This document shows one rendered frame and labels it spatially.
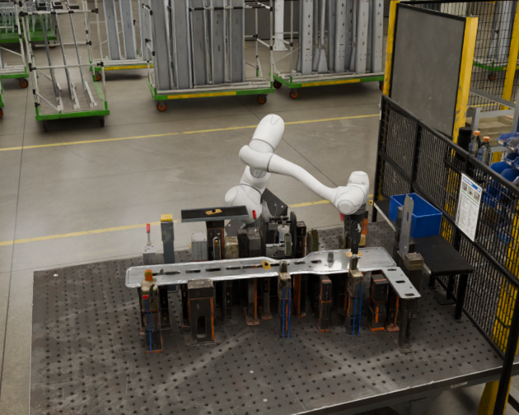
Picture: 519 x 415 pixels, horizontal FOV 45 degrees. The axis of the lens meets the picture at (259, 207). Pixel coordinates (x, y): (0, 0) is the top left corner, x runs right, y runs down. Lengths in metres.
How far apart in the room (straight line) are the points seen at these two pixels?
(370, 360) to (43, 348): 1.59
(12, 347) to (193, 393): 2.00
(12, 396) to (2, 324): 0.83
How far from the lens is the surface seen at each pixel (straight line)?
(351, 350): 3.14
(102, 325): 3.37
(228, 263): 3.23
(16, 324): 4.83
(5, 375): 4.38
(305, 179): 3.10
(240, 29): 10.26
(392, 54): 5.97
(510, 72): 6.87
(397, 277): 3.17
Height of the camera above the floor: 2.57
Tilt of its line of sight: 24 degrees down
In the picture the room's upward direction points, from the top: straight up
